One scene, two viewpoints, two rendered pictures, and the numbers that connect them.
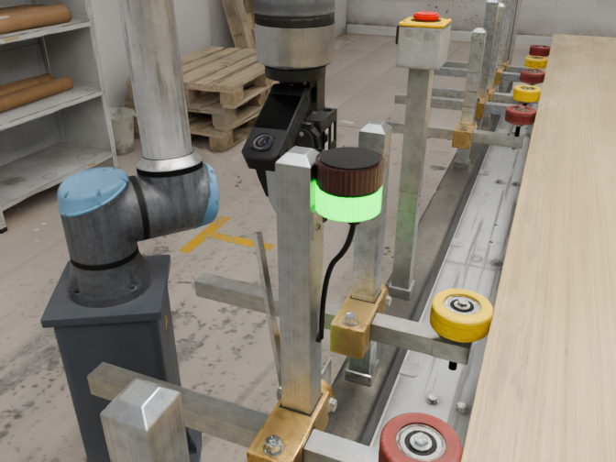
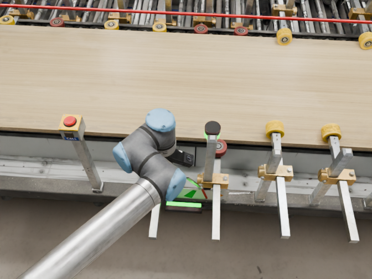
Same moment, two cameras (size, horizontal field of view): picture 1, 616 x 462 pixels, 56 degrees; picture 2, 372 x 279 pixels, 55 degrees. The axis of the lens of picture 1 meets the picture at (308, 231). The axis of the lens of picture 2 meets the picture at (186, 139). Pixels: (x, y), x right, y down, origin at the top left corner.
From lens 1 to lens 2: 1.39 m
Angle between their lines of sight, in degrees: 77
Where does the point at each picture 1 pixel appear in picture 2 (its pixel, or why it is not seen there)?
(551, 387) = (189, 124)
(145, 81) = not seen: outside the picture
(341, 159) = (215, 128)
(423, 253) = (63, 184)
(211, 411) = (217, 199)
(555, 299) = not seen: hidden behind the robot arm
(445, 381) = (132, 175)
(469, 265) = (47, 174)
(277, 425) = (218, 180)
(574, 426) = (200, 120)
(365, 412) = not seen: hidden behind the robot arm
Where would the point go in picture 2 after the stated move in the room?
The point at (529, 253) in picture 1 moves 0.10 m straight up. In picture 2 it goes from (123, 127) to (120, 114)
